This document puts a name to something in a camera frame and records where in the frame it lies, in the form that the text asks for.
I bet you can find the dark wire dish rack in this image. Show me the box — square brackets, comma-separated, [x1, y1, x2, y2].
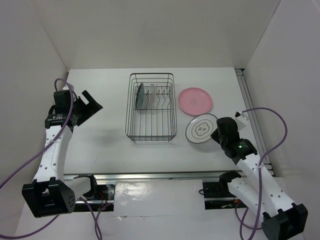
[125, 72, 178, 143]

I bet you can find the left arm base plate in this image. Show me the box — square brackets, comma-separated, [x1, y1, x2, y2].
[82, 183, 116, 213]

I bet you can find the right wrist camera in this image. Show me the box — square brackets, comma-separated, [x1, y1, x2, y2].
[234, 111, 251, 131]

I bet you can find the blue floral green plate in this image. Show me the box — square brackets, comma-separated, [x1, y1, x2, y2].
[135, 83, 146, 110]

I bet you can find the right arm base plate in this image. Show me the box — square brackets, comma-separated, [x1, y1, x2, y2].
[198, 182, 246, 210]

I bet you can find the clear glass plate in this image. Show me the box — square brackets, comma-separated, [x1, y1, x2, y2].
[146, 84, 156, 109]

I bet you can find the pink plastic plate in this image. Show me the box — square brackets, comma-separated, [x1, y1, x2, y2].
[178, 87, 213, 116]

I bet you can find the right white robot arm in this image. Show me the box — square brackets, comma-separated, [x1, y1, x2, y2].
[211, 117, 308, 240]

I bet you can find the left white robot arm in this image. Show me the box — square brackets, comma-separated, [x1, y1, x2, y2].
[22, 89, 103, 218]

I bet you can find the white plate dark rim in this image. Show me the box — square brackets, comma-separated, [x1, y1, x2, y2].
[185, 113, 218, 144]

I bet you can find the aluminium front rail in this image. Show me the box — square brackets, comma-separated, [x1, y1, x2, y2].
[62, 169, 246, 183]

